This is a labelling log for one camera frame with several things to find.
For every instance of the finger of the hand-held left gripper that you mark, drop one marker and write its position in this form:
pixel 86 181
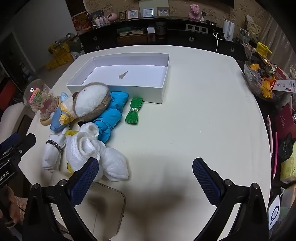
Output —
pixel 8 141
pixel 25 144

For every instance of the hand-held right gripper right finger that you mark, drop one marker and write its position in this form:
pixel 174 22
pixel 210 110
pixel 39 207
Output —
pixel 207 183

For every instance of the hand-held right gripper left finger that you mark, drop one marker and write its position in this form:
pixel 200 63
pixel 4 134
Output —
pixel 84 183

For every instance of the white fluffy towel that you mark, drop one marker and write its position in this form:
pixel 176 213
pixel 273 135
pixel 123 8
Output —
pixel 111 162

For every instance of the teal blue garment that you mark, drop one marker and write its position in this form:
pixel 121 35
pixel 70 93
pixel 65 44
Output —
pixel 108 117

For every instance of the white brown plush toy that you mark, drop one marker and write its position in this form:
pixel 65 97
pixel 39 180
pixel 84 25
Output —
pixel 90 102

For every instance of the green ribbed bow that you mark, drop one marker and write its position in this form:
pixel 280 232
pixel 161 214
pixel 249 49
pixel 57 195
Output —
pixel 133 115

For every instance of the white cardboard box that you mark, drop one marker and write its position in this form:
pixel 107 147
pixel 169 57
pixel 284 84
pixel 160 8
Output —
pixel 138 92

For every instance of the person's left forearm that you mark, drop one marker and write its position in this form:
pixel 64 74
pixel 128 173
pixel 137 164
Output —
pixel 10 204

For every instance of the glass dome with flowers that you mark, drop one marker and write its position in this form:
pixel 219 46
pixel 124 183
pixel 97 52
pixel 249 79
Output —
pixel 39 97

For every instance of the pink pen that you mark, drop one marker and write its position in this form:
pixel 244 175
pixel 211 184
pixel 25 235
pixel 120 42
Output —
pixel 275 153

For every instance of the white pen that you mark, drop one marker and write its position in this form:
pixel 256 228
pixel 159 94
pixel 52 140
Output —
pixel 270 136

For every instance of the yellow-green tissue pack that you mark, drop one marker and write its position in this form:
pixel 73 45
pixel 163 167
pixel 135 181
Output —
pixel 288 169

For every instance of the black pouch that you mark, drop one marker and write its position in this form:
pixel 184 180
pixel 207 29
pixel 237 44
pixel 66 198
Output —
pixel 286 146

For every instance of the pile of yellow boxes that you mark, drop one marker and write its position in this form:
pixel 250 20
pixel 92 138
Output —
pixel 59 54

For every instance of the dark red paper bag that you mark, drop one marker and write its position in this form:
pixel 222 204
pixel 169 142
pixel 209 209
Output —
pixel 284 120

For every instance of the glass bowl of snacks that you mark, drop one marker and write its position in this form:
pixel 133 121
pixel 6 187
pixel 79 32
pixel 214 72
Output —
pixel 261 85

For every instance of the red box with white label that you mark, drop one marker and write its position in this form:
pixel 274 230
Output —
pixel 283 84

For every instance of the red patterned gift box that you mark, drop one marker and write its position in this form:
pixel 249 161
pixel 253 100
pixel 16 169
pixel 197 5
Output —
pixel 79 20

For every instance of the yellow plastic toy chair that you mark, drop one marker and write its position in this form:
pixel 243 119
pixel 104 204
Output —
pixel 263 48

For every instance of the wooden box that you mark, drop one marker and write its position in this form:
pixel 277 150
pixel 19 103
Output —
pixel 131 39

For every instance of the black sideboard cabinet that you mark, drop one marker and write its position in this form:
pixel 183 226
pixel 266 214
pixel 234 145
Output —
pixel 180 34

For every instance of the stack of books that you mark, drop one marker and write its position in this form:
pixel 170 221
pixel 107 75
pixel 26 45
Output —
pixel 127 31

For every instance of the white electric kettle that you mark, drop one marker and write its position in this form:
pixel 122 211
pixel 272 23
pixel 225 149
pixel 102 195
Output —
pixel 228 30

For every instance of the grey socket panel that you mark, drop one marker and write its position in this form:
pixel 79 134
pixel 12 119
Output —
pixel 196 27

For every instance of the black tin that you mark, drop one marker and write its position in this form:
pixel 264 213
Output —
pixel 161 27

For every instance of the small white box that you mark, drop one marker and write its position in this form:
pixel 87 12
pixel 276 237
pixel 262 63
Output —
pixel 151 30

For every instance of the pink plush toy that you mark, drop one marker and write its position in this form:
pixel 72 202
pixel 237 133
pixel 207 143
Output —
pixel 194 11

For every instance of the cream chair with metal frame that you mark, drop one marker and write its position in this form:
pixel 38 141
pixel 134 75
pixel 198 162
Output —
pixel 106 208

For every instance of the small brown picture frame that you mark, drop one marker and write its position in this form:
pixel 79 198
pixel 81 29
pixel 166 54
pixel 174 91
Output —
pixel 122 15

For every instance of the white security camera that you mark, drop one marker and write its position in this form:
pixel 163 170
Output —
pixel 203 16

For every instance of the white picture frame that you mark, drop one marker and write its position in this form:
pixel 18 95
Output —
pixel 133 14

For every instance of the beige picture frame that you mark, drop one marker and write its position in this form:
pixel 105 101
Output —
pixel 163 12

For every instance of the blue picture frame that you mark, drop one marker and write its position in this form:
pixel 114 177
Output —
pixel 148 12

